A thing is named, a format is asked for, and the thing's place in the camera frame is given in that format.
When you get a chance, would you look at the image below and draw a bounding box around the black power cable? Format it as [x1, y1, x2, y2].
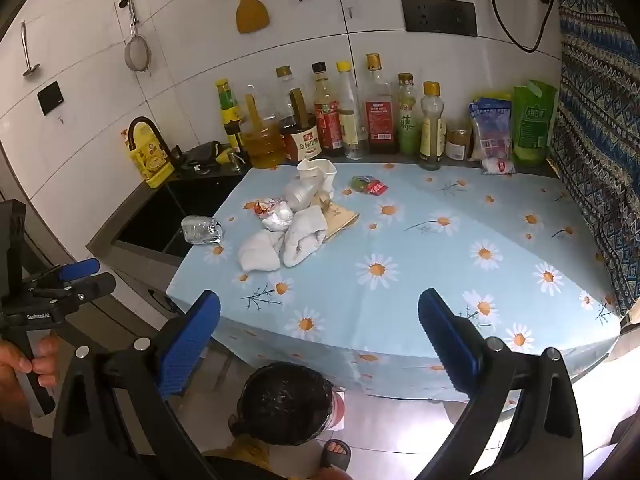
[486, 0, 557, 54]

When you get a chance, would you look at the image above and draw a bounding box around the silver foil pouch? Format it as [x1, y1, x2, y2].
[181, 215, 224, 246]

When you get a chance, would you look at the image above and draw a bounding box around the light blue daisy tablecloth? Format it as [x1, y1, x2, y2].
[165, 157, 623, 406]

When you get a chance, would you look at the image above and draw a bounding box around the crumpled white paper cup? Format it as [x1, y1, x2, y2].
[296, 158, 337, 196]

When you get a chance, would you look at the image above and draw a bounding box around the black cloth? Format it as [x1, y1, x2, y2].
[180, 141, 223, 173]

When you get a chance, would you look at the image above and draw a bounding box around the green bottle with yellow cap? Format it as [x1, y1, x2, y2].
[397, 73, 420, 157]

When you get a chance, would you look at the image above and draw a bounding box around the person's left hand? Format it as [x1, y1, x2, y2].
[0, 334, 63, 403]

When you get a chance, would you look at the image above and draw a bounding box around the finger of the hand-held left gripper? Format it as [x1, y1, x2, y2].
[35, 273, 117, 311]
[22, 258, 101, 292]

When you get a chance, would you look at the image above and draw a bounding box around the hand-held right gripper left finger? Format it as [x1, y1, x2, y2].
[50, 289, 221, 480]

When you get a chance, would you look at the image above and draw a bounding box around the yellow cooking oil jug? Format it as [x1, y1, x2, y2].
[242, 94, 287, 170]

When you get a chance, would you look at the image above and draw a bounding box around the person's foot in sandal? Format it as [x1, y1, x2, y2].
[320, 439, 353, 471]

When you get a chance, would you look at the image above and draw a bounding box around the blue and white plastic bag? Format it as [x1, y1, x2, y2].
[468, 97, 516, 163]

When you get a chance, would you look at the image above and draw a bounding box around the trash bin with black bag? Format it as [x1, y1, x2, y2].
[239, 362, 346, 446]

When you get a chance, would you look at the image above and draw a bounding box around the green and red candy wrapper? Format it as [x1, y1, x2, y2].
[350, 175, 388, 196]

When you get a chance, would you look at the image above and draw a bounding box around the red and white plastic wrapper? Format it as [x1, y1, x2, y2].
[252, 199, 296, 231]

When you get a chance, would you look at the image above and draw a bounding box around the green stand-up pouch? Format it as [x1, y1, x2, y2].
[511, 80, 558, 167]

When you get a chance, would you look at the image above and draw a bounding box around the black faucet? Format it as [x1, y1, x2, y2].
[128, 116, 176, 166]

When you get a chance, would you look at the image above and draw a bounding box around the clear bottle with gold cap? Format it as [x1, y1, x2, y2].
[275, 66, 296, 121]

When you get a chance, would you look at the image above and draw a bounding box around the black wall switch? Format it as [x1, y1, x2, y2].
[37, 81, 65, 116]

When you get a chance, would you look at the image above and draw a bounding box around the black power socket panel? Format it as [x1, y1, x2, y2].
[401, 0, 477, 37]

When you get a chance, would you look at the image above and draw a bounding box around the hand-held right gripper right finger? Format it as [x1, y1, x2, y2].
[415, 288, 586, 480]

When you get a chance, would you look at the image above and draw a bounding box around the metal ladle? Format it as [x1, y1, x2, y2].
[20, 21, 41, 78]

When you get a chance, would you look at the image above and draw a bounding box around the dark bottle with red label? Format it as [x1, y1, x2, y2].
[311, 62, 346, 157]

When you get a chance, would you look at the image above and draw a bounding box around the green bottle with yellow label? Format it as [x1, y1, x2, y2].
[216, 79, 246, 153]

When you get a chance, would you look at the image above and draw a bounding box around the yellow carton box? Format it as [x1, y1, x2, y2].
[121, 127, 175, 188]

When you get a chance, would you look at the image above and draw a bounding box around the clear bottle with yellow cap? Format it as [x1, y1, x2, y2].
[336, 61, 362, 161]

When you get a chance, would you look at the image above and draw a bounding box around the black kitchen sink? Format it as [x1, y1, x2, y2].
[110, 175, 241, 261]

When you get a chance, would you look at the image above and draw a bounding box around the gold capped red label bottle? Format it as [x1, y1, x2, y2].
[364, 53, 399, 156]

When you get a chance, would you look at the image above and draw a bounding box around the brown plush toy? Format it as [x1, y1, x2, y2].
[205, 435, 311, 480]

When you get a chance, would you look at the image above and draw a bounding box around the metal mesh strainer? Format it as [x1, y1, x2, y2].
[124, 2, 152, 72]

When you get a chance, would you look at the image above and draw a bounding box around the crushed clear plastic bottle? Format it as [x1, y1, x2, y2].
[284, 180, 326, 211]

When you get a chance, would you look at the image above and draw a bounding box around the small glass jar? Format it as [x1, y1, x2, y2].
[445, 127, 473, 162]

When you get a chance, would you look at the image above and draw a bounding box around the brown paper cup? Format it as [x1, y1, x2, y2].
[312, 195, 361, 238]

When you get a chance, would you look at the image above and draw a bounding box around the crumpled white tissue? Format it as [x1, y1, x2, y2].
[282, 207, 328, 267]
[237, 230, 281, 272]

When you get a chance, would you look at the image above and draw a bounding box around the dark soy sauce jug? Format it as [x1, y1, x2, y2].
[278, 88, 322, 163]

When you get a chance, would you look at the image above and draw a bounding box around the pale yellow gold capped bottle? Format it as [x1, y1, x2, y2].
[419, 81, 447, 171]

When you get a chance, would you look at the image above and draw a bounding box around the small white packet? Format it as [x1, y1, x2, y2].
[481, 156, 516, 175]

